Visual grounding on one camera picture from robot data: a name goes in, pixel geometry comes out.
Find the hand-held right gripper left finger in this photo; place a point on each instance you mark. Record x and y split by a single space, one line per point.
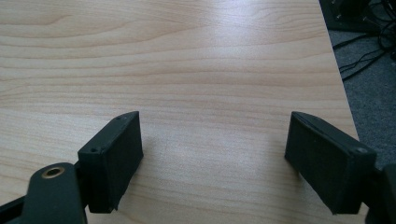
110 161

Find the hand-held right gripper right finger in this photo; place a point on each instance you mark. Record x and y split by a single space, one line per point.
327 165

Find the black equipment base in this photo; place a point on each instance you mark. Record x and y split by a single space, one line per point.
348 14

